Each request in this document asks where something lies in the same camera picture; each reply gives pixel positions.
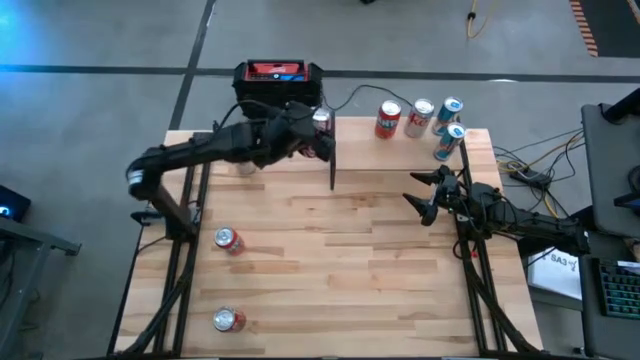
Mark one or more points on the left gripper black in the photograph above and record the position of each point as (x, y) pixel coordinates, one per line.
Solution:
(280, 140)

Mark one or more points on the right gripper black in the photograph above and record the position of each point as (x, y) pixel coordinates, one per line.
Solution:
(462, 205)

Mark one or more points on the red Coca-Cola can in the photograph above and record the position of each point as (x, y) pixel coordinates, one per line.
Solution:
(321, 120)
(229, 319)

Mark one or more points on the blue silver slim energy can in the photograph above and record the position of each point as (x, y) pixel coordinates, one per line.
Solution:
(450, 142)
(448, 114)

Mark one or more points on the red blue Fanta can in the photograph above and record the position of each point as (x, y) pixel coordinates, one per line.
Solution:
(230, 241)
(387, 120)

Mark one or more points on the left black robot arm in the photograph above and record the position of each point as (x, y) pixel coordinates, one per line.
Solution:
(200, 150)

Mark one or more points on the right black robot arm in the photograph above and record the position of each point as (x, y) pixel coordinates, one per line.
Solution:
(530, 225)

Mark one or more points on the black portable power station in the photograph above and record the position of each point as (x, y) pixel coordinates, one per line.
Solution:
(277, 80)

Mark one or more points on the black power strip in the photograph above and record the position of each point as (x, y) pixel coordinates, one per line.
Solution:
(530, 177)

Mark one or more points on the white printed paper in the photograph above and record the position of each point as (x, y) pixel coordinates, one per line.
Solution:
(555, 272)

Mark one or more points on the dark grey desk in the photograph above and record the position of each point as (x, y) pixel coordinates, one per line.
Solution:
(612, 170)

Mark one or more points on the black backlit keyboard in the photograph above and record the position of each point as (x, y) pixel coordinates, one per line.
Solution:
(620, 290)

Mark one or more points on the black desk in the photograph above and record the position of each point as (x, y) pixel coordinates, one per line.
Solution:
(600, 340)

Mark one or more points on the black mat hazard stripe edge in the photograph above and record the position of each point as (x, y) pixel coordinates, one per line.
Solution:
(607, 25)

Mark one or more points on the grey metal desk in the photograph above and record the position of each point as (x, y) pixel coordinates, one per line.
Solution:
(30, 240)

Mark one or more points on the black device blue light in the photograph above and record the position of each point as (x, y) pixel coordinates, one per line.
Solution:
(10, 202)

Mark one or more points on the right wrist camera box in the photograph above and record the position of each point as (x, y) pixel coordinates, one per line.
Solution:
(447, 188)

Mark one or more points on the black aluminium table frame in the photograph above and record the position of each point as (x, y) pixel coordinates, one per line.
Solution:
(468, 265)

